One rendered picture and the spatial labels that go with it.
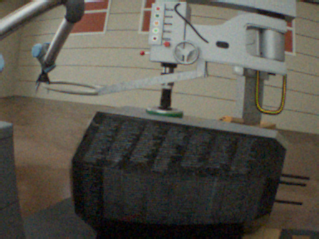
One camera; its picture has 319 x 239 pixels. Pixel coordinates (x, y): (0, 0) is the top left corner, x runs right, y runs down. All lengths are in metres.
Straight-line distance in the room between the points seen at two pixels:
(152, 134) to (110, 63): 7.00
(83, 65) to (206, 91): 3.28
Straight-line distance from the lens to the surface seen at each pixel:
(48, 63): 2.06
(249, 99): 2.62
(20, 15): 1.61
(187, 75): 2.03
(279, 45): 2.02
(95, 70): 8.93
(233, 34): 1.99
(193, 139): 1.75
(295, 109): 8.12
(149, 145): 1.78
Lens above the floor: 1.17
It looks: 9 degrees down
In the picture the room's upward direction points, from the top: 5 degrees clockwise
